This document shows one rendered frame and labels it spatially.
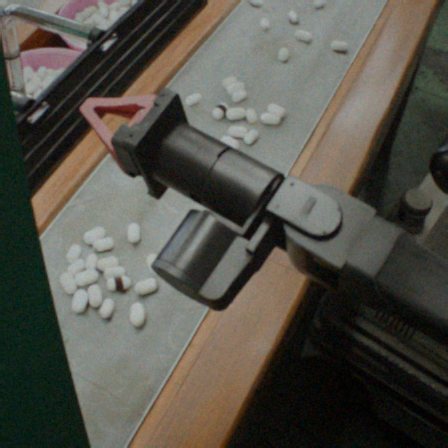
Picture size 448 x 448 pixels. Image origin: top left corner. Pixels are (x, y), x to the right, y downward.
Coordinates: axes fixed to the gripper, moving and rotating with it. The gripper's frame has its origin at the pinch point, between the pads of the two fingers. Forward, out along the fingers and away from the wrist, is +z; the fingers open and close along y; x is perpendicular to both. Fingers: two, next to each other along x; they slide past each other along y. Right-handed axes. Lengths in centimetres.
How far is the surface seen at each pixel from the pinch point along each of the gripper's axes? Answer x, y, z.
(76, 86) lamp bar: 5.8, 12.2, 11.8
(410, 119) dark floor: 114, 167, 3
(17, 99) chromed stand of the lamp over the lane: -0.6, 7.3, 13.5
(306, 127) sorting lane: 39, 62, 1
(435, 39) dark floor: 167, 185, 14
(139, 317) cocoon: -9.8, 42.4, -0.6
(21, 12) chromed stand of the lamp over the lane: 11.4, 11.7, 26.4
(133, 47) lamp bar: 16.2, 17.4, 12.5
